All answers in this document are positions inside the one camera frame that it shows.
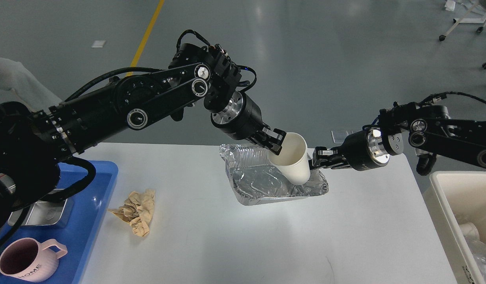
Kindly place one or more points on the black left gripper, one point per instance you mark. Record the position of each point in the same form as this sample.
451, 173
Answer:
241, 119

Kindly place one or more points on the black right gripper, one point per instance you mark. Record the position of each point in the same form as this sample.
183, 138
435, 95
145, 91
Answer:
362, 151

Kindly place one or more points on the white paper cup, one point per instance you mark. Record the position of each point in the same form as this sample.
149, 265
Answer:
292, 161

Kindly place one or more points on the aluminium foil tray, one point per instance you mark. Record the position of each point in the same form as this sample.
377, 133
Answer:
255, 181

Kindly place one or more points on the brown paper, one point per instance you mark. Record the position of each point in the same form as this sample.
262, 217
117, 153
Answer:
137, 211

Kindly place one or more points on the square steel container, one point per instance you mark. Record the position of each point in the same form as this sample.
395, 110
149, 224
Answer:
49, 214

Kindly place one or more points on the pink mug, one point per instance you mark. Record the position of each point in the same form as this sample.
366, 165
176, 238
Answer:
30, 260

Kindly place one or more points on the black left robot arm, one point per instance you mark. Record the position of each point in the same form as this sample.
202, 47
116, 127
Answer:
37, 149

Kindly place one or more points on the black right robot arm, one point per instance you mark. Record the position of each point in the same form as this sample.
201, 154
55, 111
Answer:
426, 126

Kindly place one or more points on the white bin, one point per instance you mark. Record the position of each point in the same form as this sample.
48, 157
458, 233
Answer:
456, 202

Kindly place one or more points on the blue plastic tray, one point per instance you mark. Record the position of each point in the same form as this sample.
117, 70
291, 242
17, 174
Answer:
79, 234

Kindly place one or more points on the person in grey trousers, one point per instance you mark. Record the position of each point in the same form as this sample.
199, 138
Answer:
17, 84

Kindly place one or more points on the white wheeled frame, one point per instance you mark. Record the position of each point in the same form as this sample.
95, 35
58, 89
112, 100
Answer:
465, 19

